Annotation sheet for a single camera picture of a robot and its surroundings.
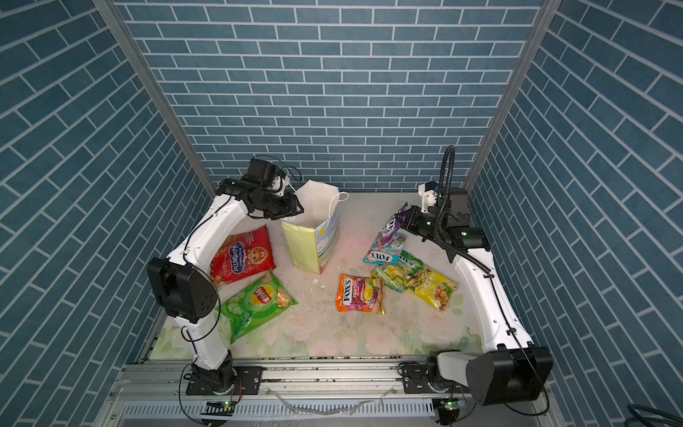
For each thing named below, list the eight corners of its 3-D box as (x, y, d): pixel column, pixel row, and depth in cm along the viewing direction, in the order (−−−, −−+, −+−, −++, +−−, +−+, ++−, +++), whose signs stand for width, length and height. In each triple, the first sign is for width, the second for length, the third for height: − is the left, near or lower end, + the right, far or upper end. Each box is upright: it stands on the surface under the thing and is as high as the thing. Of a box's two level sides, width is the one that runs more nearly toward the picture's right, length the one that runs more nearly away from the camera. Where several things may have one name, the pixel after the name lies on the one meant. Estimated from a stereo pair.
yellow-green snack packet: (401, 286, 94) (403, 282, 92) (416, 264, 100) (418, 260, 97) (443, 313, 88) (445, 309, 86) (456, 288, 94) (458, 284, 91)
